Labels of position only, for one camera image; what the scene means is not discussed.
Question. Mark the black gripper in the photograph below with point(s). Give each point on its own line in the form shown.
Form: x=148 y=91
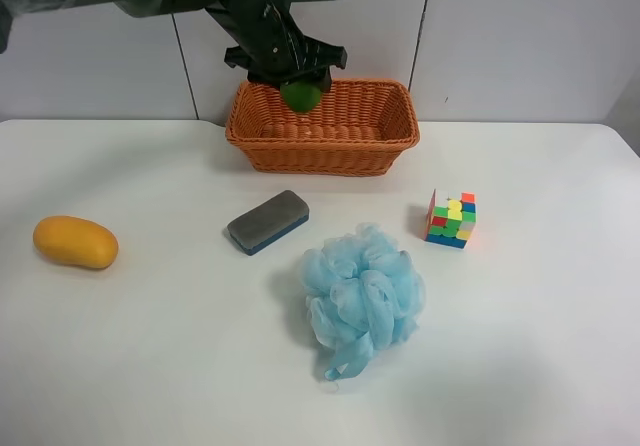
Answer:
x=270 y=45

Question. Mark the green lemon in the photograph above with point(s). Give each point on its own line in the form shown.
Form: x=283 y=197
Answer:
x=300 y=97

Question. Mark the orange wicker basket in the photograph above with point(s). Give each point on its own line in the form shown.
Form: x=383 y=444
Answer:
x=358 y=129

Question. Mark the grey blue board eraser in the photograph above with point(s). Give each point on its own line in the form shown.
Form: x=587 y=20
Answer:
x=263 y=225

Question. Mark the multicoloured puzzle cube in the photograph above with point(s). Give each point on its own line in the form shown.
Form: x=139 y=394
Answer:
x=451 y=218

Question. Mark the blue mesh bath loofah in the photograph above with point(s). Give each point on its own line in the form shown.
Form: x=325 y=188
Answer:
x=363 y=296

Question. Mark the yellow mango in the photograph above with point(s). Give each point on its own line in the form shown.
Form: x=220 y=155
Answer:
x=74 y=241

